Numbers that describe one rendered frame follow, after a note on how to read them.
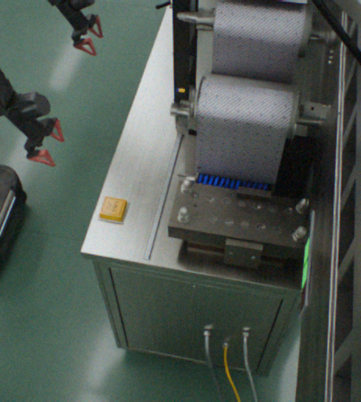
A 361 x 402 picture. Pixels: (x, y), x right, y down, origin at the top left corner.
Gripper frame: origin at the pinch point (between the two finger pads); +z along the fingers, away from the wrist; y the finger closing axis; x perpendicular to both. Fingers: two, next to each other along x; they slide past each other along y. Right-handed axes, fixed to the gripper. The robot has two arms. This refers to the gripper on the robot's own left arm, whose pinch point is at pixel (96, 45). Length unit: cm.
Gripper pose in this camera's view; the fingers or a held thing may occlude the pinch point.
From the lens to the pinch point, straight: 198.9
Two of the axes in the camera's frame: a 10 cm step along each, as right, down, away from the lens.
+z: 4.9, 5.6, 6.7
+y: 1.5, -8.1, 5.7
